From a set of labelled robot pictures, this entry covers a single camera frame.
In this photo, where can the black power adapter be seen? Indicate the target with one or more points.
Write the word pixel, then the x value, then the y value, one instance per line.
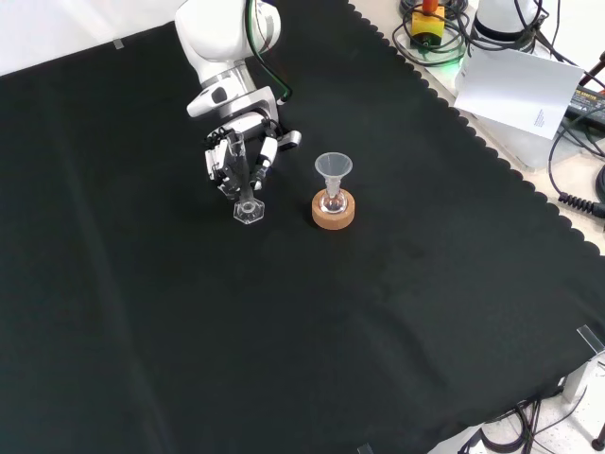
pixel 588 104

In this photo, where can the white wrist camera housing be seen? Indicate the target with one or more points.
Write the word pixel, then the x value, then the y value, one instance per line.
pixel 203 101

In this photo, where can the black scalloped cloth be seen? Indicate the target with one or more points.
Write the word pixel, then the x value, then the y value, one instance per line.
pixel 189 307

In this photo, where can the yellow stop button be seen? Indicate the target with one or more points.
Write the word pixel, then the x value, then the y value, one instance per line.
pixel 427 26

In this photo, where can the pale board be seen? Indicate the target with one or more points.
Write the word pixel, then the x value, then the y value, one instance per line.
pixel 515 85

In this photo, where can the black tripod leg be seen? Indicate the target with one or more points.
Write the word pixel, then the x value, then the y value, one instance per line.
pixel 593 71

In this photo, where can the clear tape strip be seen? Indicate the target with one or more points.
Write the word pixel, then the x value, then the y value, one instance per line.
pixel 591 338
pixel 365 449

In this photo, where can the clear round-bottom flask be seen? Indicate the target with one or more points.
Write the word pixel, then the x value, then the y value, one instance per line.
pixel 333 204

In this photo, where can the clear plastic funnel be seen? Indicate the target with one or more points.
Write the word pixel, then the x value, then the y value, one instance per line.
pixel 333 165

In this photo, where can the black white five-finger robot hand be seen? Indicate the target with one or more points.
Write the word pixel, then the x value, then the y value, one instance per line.
pixel 227 172

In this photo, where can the clear glass graduated cylinder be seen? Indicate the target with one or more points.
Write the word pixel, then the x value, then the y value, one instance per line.
pixel 249 212

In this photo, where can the grey tape piece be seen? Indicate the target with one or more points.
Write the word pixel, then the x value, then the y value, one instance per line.
pixel 118 44

